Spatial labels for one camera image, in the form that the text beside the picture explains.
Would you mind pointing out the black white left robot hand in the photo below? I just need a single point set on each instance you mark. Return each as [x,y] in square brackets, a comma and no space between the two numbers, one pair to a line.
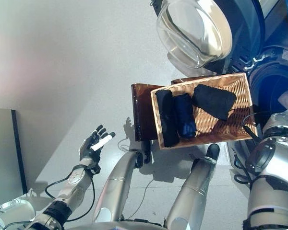
[91,153]

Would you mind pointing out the navy blue cloth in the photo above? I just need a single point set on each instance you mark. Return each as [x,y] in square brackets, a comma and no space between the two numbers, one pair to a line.
[186,117]

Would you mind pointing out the short black cloth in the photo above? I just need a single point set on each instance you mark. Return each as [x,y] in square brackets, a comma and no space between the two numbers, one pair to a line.
[213,100]

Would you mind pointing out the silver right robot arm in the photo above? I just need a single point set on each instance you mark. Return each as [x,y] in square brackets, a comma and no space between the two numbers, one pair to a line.
[271,167]

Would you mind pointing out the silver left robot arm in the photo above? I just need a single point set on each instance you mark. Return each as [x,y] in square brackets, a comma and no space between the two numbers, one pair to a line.
[69,189]

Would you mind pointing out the grey front-load washing machine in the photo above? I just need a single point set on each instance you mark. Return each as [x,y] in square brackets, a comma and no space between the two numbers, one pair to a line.
[271,60]

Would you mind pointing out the glossy brown wooden stool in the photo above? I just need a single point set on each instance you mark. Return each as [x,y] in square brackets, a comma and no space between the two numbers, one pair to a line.
[142,112]

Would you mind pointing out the grey robot torso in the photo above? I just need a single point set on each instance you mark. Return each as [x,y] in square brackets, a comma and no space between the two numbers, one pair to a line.
[115,226]

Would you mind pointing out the long black rolled cloth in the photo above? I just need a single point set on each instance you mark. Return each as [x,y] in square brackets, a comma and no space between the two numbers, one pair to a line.
[166,119]

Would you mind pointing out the grey cabinet with black edge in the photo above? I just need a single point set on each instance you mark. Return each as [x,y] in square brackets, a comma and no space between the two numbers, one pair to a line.
[4,155]

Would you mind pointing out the white rounded plastic object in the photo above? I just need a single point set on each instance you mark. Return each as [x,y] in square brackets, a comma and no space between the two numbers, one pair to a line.
[16,213]

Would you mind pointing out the silver right robot leg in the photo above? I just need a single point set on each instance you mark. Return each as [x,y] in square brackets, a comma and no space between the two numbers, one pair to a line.
[194,187]

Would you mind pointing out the rectangular wicker laundry basket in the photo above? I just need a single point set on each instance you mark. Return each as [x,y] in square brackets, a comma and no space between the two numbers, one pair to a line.
[213,129]

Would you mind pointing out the round glass washer door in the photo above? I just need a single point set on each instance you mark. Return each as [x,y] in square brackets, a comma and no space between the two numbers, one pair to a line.
[194,33]

